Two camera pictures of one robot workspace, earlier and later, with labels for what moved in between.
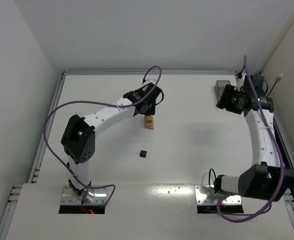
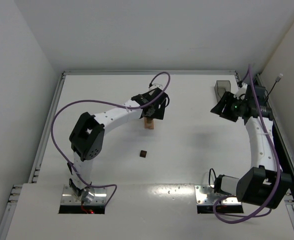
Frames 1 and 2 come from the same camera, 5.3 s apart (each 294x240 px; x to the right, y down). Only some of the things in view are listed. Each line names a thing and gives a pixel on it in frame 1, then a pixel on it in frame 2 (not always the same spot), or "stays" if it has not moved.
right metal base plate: [205, 195] stays
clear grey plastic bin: [219, 88] stays
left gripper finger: [151, 110] to [159, 111]
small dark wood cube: [143, 153] stays
